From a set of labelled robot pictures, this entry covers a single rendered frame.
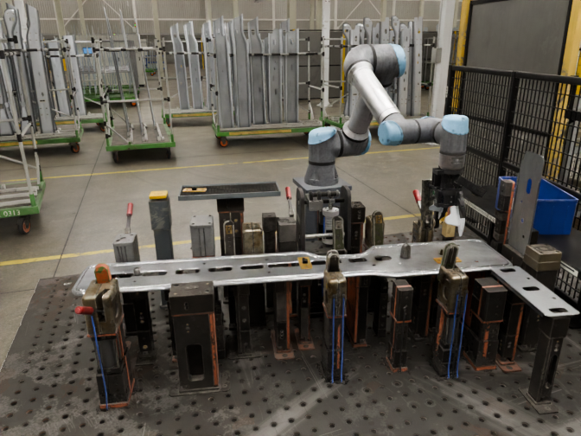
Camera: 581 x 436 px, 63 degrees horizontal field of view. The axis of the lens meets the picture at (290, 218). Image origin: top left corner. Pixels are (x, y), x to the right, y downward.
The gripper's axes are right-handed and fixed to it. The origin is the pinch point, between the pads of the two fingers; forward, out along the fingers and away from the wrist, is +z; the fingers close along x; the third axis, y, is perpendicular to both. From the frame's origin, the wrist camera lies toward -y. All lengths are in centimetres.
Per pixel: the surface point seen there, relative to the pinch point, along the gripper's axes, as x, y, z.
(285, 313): 1, 54, 25
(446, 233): -15.8, -6.4, 8.7
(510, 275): 13.0, -14.0, 11.6
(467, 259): 0.0, -6.6, 11.6
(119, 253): -17, 107, 8
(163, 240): -36, 95, 12
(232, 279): 3, 70, 10
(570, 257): 9.6, -35.8, 9.0
